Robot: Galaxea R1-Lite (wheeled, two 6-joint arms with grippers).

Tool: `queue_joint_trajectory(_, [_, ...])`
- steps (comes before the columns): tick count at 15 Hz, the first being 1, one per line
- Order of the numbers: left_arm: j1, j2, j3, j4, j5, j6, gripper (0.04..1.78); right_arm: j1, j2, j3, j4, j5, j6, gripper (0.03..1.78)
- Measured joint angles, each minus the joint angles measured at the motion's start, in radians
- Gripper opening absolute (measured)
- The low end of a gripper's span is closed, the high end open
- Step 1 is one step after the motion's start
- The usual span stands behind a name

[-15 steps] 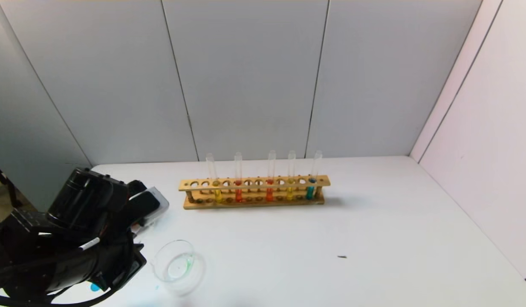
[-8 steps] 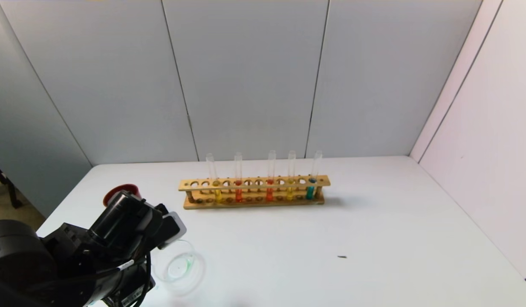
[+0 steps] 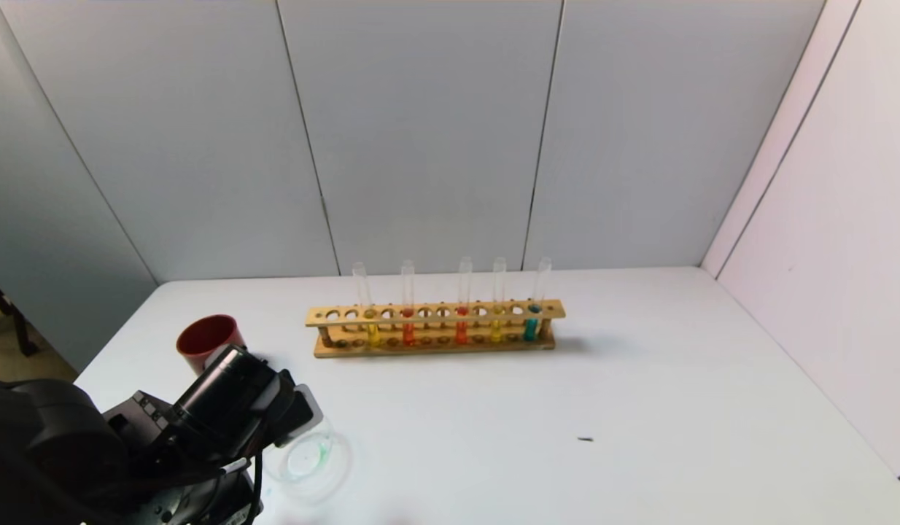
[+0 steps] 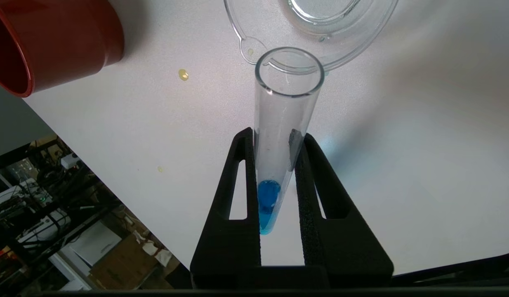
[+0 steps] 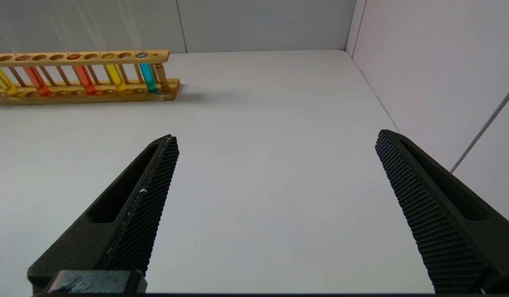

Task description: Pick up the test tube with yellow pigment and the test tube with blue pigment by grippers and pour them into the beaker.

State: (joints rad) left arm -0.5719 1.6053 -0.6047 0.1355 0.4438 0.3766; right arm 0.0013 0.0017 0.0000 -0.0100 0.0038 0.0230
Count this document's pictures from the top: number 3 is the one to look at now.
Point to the clear glass dish with spout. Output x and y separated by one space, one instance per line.
311 467

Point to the red plastic cup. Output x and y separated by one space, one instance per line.
202 343

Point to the wooden test tube rack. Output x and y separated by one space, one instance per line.
435 348

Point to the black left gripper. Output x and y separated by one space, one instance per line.
271 408

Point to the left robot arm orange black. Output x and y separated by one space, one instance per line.
71 452

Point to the test tube with red liquid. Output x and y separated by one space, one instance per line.
461 332
408 332

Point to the test tube with yellow liquid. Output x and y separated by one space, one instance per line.
496 329
373 332

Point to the test tube with blue liquid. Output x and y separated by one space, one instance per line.
530 328
317 408

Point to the black metal stand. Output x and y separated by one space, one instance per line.
9 313

